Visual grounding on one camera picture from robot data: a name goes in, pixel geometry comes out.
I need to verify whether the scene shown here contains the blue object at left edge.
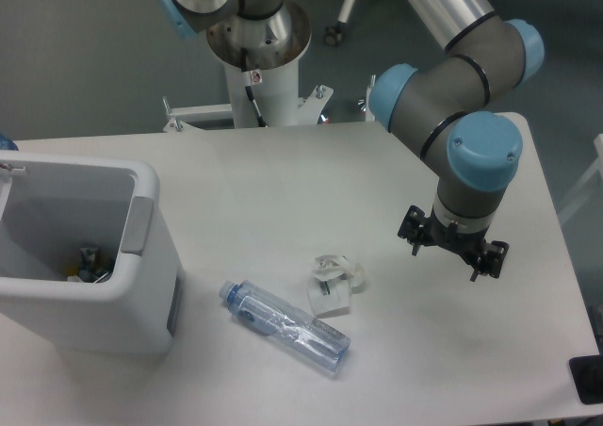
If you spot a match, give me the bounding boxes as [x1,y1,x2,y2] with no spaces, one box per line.
[0,133,19,151]

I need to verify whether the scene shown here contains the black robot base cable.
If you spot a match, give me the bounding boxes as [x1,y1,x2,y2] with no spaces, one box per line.
[238,46,269,129]

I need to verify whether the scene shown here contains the black clamp at table edge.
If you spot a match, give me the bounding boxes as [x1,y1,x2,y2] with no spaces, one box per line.
[569,354,602,405]

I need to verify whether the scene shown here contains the white frame at right edge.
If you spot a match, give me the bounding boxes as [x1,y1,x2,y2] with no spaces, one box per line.
[557,134,602,226]

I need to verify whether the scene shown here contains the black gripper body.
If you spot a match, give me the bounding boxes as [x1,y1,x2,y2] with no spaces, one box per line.
[427,212,489,262]

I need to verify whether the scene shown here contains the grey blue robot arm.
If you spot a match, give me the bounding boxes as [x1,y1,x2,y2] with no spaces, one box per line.
[158,0,545,277]

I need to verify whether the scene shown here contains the clear plastic water bottle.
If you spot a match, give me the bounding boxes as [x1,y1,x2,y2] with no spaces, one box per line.
[219,281,350,372]

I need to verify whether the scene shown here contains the white paper wrapper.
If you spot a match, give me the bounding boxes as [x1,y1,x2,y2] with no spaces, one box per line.
[307,254,366,319]

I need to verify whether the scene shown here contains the white plastic trash can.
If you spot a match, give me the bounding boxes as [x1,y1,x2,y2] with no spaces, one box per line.
[1,151,184,354]

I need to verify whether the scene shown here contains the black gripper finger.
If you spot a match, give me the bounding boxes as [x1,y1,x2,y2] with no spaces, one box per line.
[398,205,432,255]
[469,240,510,282]

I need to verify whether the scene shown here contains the white stand leg with caster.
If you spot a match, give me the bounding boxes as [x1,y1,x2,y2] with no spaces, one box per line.
[323,0,356,47]

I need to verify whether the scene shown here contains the trash pile inside bin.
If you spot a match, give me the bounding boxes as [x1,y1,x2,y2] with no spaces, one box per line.
[65,246,116,284]

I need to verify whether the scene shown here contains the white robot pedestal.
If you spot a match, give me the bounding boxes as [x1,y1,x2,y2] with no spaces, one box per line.
[163,0,334,132]

